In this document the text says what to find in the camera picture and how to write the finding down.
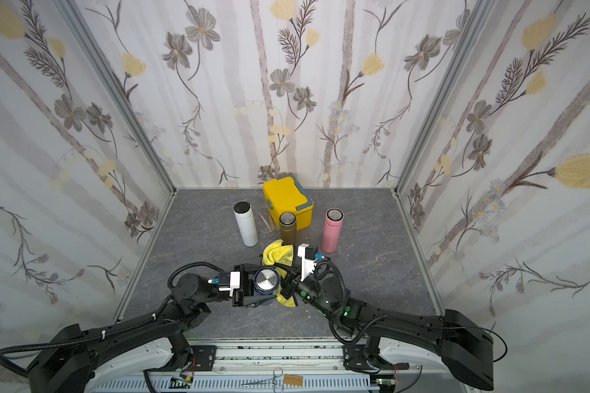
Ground pink thermos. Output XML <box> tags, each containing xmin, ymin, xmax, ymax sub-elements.
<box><xmin>321</xmin><ymin>208</ymin><xmax>345</xmax><ymax>253</ymax></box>

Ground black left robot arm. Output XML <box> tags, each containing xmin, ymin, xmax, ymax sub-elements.
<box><xmin>0</xmin><ymin>262</ymin><xmax>280</xmax><ymax>392</ymax></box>

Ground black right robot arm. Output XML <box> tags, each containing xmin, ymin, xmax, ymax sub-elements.
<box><xmin>276</xmin><ymin>260</ymin><xmax>501</xmax><ymax>391</ymax></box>

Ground yellow grey cleaning cloth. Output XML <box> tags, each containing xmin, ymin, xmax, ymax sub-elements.
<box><xmin>262</xmin><ymin>239</ymin><xmax>296</xmax><ymax>308</ymax></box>

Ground yellow storage box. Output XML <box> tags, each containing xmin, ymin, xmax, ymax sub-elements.
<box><xmin>262</xmin><ymin>175</ymin><xmax>314</xmax><ymax>230</ymax></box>

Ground blue thermos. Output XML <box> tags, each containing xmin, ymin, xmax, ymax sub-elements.
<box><xmin>253</xmin><ymin>266</ymin><xmax>281</xmax><ymax>296</ymax></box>

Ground gold thermos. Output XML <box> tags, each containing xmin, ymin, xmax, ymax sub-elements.
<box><xmin>279</xmin><ymin>212</ymin><xmax>298</xmax><ymax>247</ymax></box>

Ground metal scissors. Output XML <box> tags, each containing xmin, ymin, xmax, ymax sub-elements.
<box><xmin>241</xmin><ymin>368</ymin><xmax>285</xmax><ymax>392</ymax></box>

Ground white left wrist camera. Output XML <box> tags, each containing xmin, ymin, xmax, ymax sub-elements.
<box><xmin>208</xmin><ymin>271</ymin><xmax>242</xmax><ymax>297</ymax></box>

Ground white slotted cable duct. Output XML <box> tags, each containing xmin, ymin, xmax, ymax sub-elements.
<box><xmin>90</xmin><ymin>375</ymin><xmax>380</xmax><ymax>393</ymax></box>

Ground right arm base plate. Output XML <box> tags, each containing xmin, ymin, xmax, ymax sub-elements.
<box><xmin>343</xmin><ymin>342</ymin><xmax>411</xmax><ymax>375</ymax></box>

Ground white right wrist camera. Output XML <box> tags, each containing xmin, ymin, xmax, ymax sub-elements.
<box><xmin>298</xmin><ymin>243</ymin><xmax>324</xmax><ymax>282</ymax></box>

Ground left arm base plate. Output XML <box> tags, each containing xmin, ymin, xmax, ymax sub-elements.
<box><xmin>179</xmin><ymin>345</ymin><xmax>217</xmax><ymax>373</ymax></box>

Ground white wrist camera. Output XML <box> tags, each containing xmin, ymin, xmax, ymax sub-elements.
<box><xmin>208</xmin><ymin>271</ymin><xmax>242</xmax><ymax>297</ymax></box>
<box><xmin>298</xmin><ymin>243</ymin><xmax>324</xmax><ymax>282</ymax></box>

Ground white thermos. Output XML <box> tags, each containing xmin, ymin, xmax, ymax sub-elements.
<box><xmin>233</xmin><ymin>201</ymin><xmax>258</xmax><ymax>247</ymax></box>

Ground brown cardboard tag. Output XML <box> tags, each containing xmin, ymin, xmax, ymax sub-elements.
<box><xmin>283</xmin><ymin>374</ymin><xmax>304</xmax><ymax>387</ymax></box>

